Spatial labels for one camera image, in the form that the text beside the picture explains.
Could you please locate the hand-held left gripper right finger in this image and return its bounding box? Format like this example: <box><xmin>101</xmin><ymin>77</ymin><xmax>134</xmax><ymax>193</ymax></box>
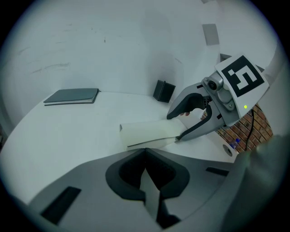
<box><xmin>145</xmin><ymin>148</ymin><xmax>237</xmax><ymax>229</ymax></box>

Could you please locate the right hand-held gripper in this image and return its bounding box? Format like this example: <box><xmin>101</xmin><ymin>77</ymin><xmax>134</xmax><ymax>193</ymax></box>
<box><xmin>166</xmin><ymin>54</ymin><xmax>270</xmax><ymax>143</ymax></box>

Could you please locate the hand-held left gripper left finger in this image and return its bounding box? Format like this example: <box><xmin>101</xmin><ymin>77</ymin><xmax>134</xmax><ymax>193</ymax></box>
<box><xmin>28</xmin><ymin>148</ymin><xmax>157</xmax><ymax>232</ymax></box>

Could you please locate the small black box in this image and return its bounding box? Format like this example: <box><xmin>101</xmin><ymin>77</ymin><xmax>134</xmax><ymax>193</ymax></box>
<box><xmin>152</xmin><ymin>79</ymin><xmax>176</xmax><ymax>104</ymax></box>

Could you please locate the round grey desk grommet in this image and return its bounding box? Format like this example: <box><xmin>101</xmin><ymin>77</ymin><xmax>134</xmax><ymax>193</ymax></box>
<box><xmin>222</xmin><ymin>144</ymin><xmax>234</xmax><ymax>157</ymax></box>

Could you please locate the clear plastic bottle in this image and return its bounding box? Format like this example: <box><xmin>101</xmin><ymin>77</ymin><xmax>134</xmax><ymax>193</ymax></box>
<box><xmin>229</xmin><ymin>138</ymin><xmax>241</xmax><ymax>153</ymax></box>

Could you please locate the dark grey notebook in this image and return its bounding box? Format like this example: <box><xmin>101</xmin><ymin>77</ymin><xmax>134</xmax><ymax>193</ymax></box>
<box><xmin>43</xmin><ymin>88</ymin><xmax>102</xmax><ymax>106</ymax></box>

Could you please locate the black cable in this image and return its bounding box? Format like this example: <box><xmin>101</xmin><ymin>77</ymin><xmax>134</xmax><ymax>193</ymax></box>
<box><xmin>244</xmin><ymin>108</ymin><xmax>255</xmax><ymax>151</ymax></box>

